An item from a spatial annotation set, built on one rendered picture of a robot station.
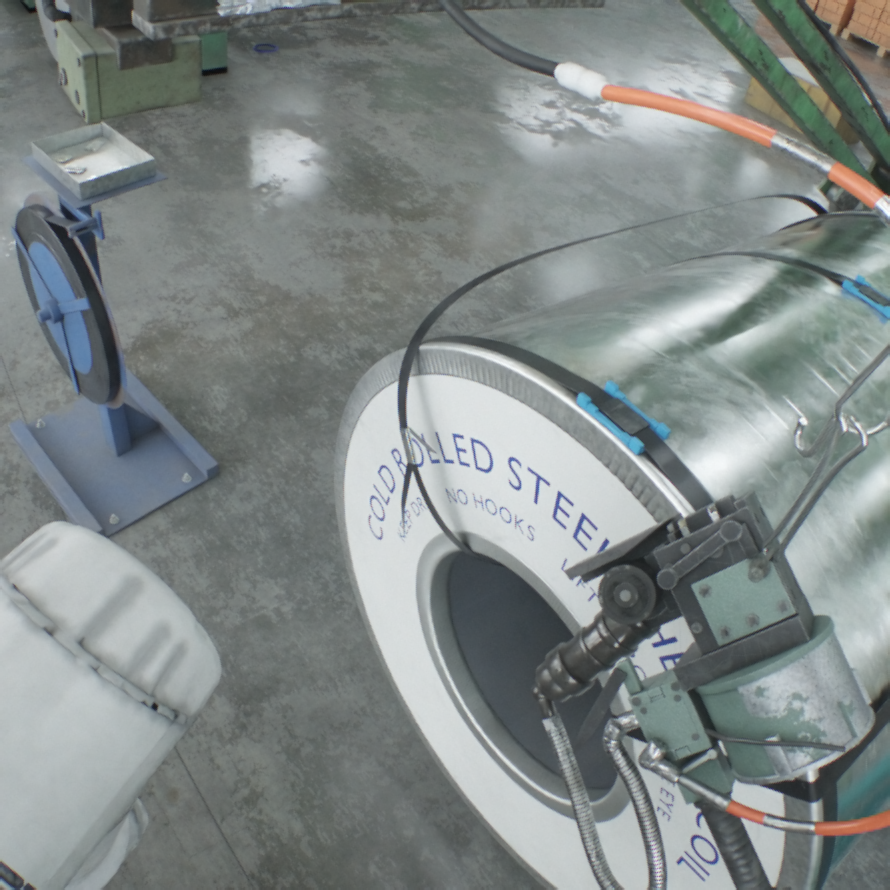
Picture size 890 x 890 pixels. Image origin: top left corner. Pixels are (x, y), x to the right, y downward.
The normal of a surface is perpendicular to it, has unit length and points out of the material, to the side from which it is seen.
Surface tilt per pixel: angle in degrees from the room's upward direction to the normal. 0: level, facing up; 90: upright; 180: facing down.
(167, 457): 0
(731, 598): 58
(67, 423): 0
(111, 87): 92
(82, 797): 67
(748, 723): 75
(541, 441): 90
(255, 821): 0
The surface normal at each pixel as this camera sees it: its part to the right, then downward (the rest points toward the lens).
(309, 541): 0.13, -0.71
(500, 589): 0.57, 0.21
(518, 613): 0.50, -0.07
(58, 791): 0.80, -0.08
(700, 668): -0.49, 0.02
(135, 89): 0.57, 0.65
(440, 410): -0.80, 0.33
